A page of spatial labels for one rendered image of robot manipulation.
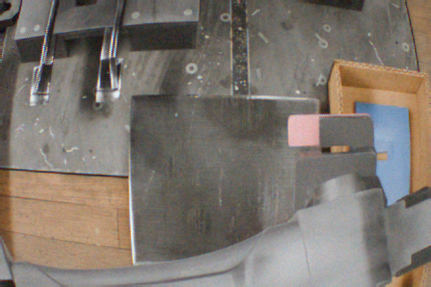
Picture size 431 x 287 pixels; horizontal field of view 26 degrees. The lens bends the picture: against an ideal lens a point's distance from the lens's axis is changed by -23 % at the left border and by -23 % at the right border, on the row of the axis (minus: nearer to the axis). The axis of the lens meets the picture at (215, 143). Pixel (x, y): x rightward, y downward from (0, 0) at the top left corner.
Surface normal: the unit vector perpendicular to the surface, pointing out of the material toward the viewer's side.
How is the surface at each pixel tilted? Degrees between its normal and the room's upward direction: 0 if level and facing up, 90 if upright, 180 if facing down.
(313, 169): 31
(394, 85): 90
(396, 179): 0
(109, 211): 0
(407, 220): 8
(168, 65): 0
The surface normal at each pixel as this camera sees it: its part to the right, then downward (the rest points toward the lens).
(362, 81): 0.00, 0.97
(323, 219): 0.13, -0.28
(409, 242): -0.11, -0.22
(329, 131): 0.03, 0.29
